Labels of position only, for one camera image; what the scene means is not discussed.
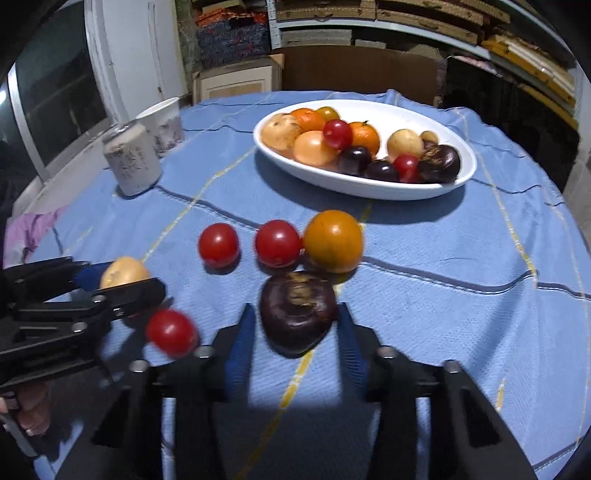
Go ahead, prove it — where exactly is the dark water chestnut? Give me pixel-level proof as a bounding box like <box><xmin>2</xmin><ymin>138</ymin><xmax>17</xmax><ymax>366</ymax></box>
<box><xmin>423</xmin><ymin>140</ymin><xmax>438</xmax><ymax>151</ymax></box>
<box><xmin>418</xmin><ymin>145</ymin><xmax>461</xmax><ymax>184</ymax></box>
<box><xmin>259</xmin><ymin>271</ymin><xmax>339</xmax><ymax>358</ymax></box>

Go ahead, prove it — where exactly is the person left hand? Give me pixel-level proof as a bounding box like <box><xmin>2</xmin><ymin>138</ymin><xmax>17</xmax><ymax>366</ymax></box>
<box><xmin>15</xmin><ymin>382</ymin><xmax>51</xmax><ymax>436</ymax></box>

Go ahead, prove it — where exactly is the pale orange round fruit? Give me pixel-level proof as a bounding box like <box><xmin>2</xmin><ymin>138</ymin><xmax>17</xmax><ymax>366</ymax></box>
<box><xmin>293</xmin><ymin>131</ymin><xmax>338</xmax><ymax>168</ymax></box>

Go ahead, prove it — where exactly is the small tan round fruit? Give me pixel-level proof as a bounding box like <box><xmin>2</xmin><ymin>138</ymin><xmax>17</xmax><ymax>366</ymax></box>
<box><xmin>420</xmin><ymin>131</ymin><xmax>439</xmax><ymax>144</ymax></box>

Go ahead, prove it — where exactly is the small orange mandarin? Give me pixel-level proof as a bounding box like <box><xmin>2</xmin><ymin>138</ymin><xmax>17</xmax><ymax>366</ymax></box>
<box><xmin>290</xmin><ymin>108</ymin><xmax>325</xmax><ymax>133</ymax></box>

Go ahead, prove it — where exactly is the large orange mandarin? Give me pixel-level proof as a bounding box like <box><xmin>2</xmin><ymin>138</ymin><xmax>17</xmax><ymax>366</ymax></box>
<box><xmin>349</xmin><ymin>121</ymin><xmax>381</xmax><ymax>157</ymax></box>

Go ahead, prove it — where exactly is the red cherry tomato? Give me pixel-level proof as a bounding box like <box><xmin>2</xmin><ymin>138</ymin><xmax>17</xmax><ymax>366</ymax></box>
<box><xmin>145</xmin><ymin>309</ymin><xmax>200</xmax><ymax>358</ymax></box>
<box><xmin>197</xmin><ymin>223</ymin><xmax>240</xmax><ymax>269</ymax></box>
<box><xmin>393</xmin><ymin>154</ymin><xmax>422</xmax><ymax>184</ymax></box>
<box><xmin>322</xmin><ymin>119</ymin><xmax>353</xmax><ymax>150</ymax></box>
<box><xmin>254</xmin><ymin>220</ymin><xmax>303</xmax><ymax>268</ymax></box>

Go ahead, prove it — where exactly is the dark purple plum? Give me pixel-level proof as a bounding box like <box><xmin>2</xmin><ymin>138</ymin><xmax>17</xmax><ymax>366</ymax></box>
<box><xmin>365</xmin><ymin>160</ymin><xmax>399</xmax><ymax>182</ymax></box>
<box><xmin>337</xmin><ymin>146</ymin><xmax>373</xmax><ymax>176</ymax></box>

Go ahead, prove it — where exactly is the orange tomato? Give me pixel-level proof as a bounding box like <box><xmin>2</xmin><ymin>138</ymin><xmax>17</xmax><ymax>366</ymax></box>
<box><xmin>303</xmin><ymin>210</ymin><xmax>365</xmax><ymax>274</ymax></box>

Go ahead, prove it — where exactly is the blue checked tablecloth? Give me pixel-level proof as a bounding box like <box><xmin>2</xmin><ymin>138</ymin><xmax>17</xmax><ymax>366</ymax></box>
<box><xmin>31</xmin><ymin>90</ymin><xmax>590</xmax><ymax>479</ymax></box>

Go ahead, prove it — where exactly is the pink cloth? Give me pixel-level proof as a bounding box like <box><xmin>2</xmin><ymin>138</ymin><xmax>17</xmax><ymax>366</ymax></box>
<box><xmin>3</xmin><ymin>207</ymin><xmax>65</xmax><ymax>268</ymax></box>

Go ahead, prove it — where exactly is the white oval plate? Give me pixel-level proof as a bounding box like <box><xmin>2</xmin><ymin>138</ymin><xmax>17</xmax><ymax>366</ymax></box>
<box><xmin>253</xmin><ymin>99</ymin><xmax>477</xmax><ymax>201</ymax></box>

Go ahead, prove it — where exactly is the pale yellow round fruit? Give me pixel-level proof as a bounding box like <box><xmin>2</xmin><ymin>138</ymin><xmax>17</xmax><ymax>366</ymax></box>
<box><xmin>99</xmin><ymin>256</ymin><xmax>150</xmax><ymax>289</ymax></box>

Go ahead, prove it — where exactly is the black chair back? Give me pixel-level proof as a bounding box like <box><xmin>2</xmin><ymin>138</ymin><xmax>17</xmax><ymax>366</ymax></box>
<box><xmin>443</xmin><ymin>57</ymin><xmax>580</xmax><ymax>190</ymax></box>

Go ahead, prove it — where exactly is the small yellow tomato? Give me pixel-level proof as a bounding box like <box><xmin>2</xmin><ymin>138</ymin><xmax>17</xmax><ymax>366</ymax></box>
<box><xmin>315</xmin><ymin>106</ymin><xmax>341</xmax><ymax>122</ymax></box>

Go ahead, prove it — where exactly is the brown cardboard board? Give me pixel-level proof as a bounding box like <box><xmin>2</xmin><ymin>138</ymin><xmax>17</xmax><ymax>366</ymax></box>
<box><xmin>277</xmin><ymin>45</ymin><xmax>439</xmax><ymax>105</ymax></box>

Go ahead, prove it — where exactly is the metal storage shelf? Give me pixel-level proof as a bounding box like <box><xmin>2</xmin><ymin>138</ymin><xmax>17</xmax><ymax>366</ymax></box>
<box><xmin>266</xmin><ymin>1</ymin><xmax>578</xmax><ymax>123</ymax></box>

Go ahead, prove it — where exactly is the white paper cup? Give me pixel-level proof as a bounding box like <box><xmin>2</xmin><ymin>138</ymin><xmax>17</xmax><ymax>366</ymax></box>
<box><xmin>135</xmin><ymin>97</ymin><xmax>185</xmax><ymax>158</ymax></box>

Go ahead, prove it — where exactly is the white beverage can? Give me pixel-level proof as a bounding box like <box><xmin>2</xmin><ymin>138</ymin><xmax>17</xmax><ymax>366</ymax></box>
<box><xmin>102</xmin><ymin>120</ymin><xmax>162</xmax><ymax>197</ymax></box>

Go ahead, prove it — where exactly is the yellow striped pepino melon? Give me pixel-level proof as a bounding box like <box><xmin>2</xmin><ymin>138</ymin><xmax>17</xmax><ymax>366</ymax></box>
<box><xmin>260</xmin><ymin>113</ymin><xmax>301</xmax><ymax>152</ymax></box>

